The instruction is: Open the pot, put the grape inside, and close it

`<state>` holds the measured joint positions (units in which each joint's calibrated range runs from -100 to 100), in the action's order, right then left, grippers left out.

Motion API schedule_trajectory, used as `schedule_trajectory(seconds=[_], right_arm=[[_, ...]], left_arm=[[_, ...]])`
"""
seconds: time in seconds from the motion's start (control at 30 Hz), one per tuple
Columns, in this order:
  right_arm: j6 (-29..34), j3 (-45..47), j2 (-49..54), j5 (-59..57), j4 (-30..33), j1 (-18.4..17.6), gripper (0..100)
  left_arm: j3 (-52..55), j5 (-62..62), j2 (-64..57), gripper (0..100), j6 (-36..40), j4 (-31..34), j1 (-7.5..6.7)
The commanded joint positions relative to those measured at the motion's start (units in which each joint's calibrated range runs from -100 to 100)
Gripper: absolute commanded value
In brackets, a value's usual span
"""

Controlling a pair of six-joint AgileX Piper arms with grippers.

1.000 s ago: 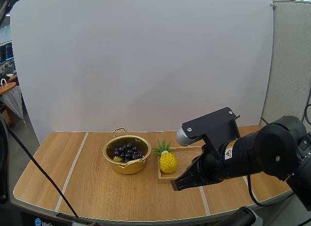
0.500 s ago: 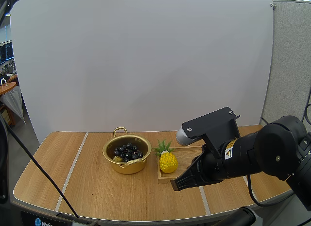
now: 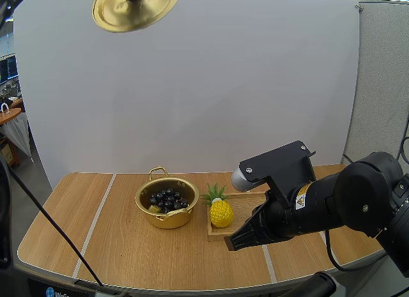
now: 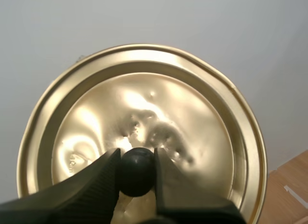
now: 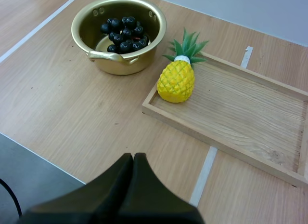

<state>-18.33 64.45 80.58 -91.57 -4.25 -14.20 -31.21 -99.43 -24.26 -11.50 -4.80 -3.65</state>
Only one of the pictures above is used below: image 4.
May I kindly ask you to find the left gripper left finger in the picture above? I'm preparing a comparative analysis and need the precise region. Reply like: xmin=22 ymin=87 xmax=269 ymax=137
xmin=0 ymin=148 xmax=121 ymax=224

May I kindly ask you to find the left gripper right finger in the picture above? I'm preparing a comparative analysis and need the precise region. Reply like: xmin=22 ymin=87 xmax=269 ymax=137
xmin=154 ymin=147 xmax=247 ymax=224

